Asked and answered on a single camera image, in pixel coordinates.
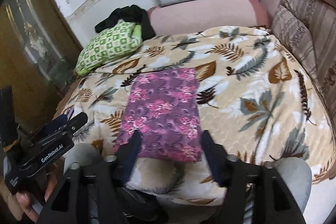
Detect purple floral cloth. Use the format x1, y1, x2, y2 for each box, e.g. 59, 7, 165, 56
114, 68, 202, 162

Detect person's left hand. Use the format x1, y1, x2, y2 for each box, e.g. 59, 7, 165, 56
16, 173, 58, 223

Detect person's grey trouser legs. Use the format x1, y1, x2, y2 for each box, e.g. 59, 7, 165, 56
64, 143, 312, 223

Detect leaf-patterned beige blanket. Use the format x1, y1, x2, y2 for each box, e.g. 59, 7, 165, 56
56, 26, 335, 205

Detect wooden glass cabinet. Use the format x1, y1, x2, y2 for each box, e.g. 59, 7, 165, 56
1, 0, 82, 132

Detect green patterned pillow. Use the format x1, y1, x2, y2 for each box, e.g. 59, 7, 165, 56
75, 19, 142, 76

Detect black garment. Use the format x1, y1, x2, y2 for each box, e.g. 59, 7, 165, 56
94, 5, 156, 41

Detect striped beige cushion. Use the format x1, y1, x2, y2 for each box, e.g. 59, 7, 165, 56
270, 0, 336, 106

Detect pink sofa backrest cushion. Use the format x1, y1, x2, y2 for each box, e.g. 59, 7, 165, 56
147, 0, 270, 36

